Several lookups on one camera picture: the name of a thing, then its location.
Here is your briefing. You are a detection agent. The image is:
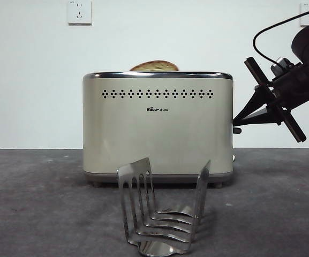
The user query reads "brown-crusted bread slice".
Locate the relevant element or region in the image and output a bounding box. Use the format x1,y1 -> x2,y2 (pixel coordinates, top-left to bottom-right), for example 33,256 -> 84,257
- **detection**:
129,59 -> 180,72

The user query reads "cream two-slot toaster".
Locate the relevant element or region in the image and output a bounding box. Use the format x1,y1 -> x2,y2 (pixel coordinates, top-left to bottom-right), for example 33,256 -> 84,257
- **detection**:
82,71 -> 237,188

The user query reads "stainless steel bread rack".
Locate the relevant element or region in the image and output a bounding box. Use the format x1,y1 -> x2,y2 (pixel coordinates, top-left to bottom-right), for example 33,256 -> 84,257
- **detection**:
116,157 -> 214,256

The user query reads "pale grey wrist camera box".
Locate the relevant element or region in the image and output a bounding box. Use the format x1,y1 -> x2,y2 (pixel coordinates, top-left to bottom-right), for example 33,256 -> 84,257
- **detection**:
270,57 -> 296,79

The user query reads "black camera cable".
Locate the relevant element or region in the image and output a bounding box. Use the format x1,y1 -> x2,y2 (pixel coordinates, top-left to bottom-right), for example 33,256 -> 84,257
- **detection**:
252,7 -> 309,67

